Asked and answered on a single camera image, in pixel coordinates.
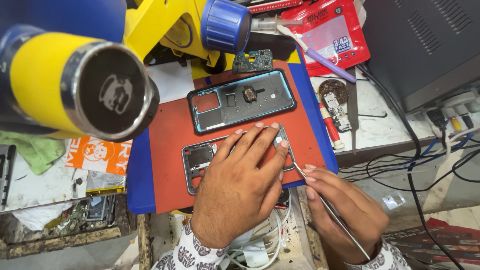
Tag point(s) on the person's left hand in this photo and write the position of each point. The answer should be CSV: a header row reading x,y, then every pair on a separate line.
x,y
234,195

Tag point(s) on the person's right hand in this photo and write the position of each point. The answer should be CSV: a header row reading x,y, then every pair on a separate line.
x,y
345,213

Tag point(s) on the person's right fingers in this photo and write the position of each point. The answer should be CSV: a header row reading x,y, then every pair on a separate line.
x,y
313,182

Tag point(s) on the metal tweezers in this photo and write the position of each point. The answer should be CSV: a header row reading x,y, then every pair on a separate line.
x,y
330,210

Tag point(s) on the grey phone frame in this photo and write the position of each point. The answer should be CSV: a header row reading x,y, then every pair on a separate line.
x,y
197,159

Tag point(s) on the red white screwdriver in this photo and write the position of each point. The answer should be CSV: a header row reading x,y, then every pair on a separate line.
x,y
330,127

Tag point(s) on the small phone sub board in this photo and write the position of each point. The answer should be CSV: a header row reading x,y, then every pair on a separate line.
x,y
335,110

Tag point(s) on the grey metal spudger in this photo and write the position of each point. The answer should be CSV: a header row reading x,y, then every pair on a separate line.
x,y
352,108

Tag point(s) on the round brown dish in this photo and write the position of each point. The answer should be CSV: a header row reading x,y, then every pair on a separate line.
x,y
335,88

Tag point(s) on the black phone back cover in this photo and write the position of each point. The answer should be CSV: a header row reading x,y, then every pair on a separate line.
x,y
240,99

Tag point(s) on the purple white toothbrush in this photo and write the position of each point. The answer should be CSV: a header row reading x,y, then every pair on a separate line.
x,y
318,56

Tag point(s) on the green phone circuit board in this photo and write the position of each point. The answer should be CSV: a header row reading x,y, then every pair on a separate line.
x,y
252,61

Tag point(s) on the stack of red printed packets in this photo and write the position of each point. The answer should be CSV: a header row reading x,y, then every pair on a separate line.
x,y
442,243

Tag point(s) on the red work mat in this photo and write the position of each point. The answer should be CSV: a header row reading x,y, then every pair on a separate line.
x,y
172,150

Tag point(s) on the red plastic pouch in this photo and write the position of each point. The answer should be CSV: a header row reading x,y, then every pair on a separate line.
x,y
330,33

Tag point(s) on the white power strip with plugs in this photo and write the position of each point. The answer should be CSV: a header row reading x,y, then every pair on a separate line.
x,y
453,116

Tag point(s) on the clear syringe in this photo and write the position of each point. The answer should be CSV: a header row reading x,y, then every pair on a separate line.
x,y
273,23

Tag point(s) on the dark grey equipment box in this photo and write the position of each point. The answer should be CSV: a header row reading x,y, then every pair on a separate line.
x,y
420,45

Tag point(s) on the blue work mat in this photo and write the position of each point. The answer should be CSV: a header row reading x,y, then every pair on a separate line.
x,y
139,176

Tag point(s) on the red printed box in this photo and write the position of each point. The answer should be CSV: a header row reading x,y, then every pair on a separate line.
x,y
273,5

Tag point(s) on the silver foil packet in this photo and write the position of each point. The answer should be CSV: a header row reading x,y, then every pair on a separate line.
x,y
106,183

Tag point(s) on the orange white printed packet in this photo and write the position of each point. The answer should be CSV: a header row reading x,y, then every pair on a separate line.
x,y
99,155

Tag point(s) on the yellow blue microscope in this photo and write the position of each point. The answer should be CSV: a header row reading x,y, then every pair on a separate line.
x,y
75,75

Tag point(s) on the white plastic bag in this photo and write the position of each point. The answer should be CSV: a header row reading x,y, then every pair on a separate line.
x,y
37,217

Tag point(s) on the green cloth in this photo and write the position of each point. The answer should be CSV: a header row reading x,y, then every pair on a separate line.
x,y
33,150

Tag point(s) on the black device edge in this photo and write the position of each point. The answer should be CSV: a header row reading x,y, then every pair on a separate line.
x,y
5,176

